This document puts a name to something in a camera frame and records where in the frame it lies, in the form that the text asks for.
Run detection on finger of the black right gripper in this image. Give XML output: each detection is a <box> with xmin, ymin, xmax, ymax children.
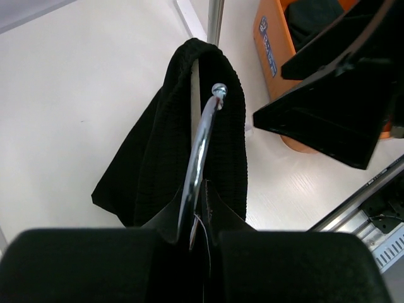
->
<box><xmin>282</xmin><ymin>1</ymin><xmax>403</xmax><ymax>80</ymax></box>
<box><xmin>253</xmin><ymin>53</ymin><xmax>398</xmax><ymax>170</ymax></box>

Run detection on dark navy shorts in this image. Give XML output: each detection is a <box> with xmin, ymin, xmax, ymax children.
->
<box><xmin>284</xmin><ymin>0</ymin><xmax>357</xmax><ymax>52</ymax></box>

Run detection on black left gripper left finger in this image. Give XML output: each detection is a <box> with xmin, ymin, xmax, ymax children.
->
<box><xmin>1</xmin><ymin>189</ymin><xmax>193</xmax><ymax>302</ymax></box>

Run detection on aluminium mounting rail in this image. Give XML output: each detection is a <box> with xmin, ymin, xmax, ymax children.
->
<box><xmin>309</xmin><ymin>156</ymin><xmax>403</xmax><ymax>251</ymax></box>

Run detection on orange plastic basket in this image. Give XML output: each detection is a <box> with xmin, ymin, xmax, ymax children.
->
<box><xmin>254</xmin><ymin>1</ymin><xmax>402</xmax><ymax>151</ymax></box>

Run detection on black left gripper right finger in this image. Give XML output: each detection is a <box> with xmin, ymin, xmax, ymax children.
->
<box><xmin>201</xmin><ymin>181</ymin><xmax>391</xmax><ymax>302</ymax></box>

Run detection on black shorts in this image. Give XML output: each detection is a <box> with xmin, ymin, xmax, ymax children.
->
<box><xmin>90</xmin><ymin>37</ymin><xmax>250</xmax><ymax>229</ymax></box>

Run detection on slotted cable duct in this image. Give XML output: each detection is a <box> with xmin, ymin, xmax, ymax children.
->
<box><xmin>370</xmin><ymin>224</ymin><xmax>403</xmax><ymax>273</ymax></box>

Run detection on metal clothes rack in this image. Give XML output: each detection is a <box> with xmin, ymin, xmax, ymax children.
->
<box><xmin>174</xmin><ymin>0</ymin><xmax>225</xmax><ymax>47</ymax></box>

